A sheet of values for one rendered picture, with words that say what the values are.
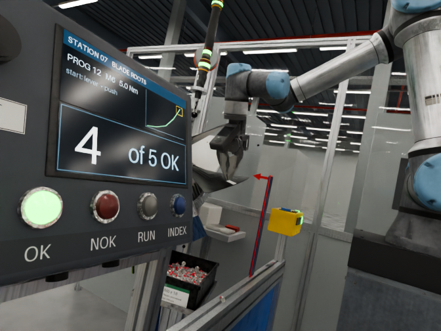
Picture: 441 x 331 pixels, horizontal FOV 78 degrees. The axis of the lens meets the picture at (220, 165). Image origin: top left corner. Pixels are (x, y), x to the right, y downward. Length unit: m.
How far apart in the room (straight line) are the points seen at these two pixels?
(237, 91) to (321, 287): 1.15
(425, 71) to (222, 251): 1.39
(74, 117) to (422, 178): 0.62
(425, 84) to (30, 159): 0.72
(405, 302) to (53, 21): 0.75
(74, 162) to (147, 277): 0.25
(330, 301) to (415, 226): 0.92
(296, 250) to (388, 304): 0.92
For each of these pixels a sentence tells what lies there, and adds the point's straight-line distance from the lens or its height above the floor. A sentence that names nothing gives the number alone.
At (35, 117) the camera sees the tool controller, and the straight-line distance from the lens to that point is 0.22.
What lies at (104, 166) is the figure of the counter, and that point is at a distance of 0.24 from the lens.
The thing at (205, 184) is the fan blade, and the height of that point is 1.12.
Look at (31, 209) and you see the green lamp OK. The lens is 0.20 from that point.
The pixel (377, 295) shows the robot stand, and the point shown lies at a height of 0.97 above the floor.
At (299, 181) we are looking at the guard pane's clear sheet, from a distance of 1.61.
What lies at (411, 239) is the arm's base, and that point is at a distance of 0.82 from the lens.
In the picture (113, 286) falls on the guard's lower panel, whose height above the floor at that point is 0.18.
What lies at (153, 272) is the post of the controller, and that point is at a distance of 0.43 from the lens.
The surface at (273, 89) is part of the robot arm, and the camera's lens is 0.80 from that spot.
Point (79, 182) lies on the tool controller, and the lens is 0.23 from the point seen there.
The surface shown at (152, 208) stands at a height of 1.12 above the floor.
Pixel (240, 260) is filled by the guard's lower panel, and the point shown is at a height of 0.68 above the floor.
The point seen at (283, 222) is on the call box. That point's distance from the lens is 1.11.
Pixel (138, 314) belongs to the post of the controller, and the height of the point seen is 0.94.
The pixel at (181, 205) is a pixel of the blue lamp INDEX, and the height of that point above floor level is 1.12.
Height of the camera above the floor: 1.16
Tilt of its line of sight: 2 degrees up
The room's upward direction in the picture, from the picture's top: 12 degrees clockwise
